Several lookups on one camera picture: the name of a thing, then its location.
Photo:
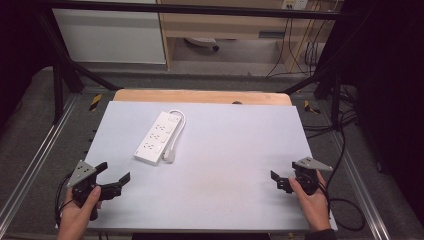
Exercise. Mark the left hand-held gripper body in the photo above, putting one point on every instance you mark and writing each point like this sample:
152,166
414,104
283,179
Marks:
82,173

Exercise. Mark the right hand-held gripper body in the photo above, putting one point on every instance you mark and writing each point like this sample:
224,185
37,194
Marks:
310,173

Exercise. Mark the person's right hand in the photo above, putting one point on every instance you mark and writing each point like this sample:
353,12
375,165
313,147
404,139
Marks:
311,206

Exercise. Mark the person's left hand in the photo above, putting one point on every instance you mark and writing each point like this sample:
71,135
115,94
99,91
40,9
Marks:
75,216

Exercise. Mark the white power strip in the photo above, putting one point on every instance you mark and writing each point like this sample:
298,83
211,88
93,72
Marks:
155,138

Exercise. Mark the dark sleeve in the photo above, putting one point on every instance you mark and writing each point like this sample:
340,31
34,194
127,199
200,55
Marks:
321,234

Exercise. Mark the black curtain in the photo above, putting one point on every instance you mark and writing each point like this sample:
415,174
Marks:
390,100
16,50

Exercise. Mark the wooden table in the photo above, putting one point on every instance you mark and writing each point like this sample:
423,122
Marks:
200,97

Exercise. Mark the white cabinet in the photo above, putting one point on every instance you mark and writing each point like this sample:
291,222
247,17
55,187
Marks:
110,36

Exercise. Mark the wooden desk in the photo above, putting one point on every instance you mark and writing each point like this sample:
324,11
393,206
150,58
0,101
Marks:
226,26

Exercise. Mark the grey object under desk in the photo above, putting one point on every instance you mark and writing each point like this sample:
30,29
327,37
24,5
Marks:
201,41

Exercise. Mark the aluminium rail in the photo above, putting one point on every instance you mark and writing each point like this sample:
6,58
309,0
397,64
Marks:
361,186
36,156

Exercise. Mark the white wall socket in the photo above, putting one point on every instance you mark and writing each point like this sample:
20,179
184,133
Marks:
294,4

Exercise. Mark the black metal frame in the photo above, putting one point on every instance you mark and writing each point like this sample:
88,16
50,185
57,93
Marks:
186,9

